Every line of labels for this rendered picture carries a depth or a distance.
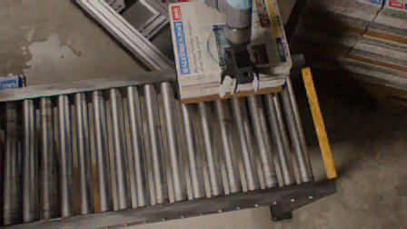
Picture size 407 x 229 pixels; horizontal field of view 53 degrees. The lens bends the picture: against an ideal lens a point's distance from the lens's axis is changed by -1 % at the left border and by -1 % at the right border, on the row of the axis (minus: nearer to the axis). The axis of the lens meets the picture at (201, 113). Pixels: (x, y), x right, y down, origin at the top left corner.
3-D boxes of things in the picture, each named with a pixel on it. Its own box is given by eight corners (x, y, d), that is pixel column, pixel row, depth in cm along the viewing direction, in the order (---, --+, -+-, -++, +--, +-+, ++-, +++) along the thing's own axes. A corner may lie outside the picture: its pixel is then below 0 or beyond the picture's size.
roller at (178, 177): (172, 83, 159) (172, 77, 154) (189, 204, 144) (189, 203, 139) (159, 84, 159) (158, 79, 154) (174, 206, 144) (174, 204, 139)
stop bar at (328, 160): (308, 68, 157) (310, 65, 155) (336, 178, 143) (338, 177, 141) (300, 69, 157) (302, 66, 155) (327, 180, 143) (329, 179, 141)
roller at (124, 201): (122, 89, 158) (120, 84, 153) (134, 212, 143) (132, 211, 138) (109, 91, 157) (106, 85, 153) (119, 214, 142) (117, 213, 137)
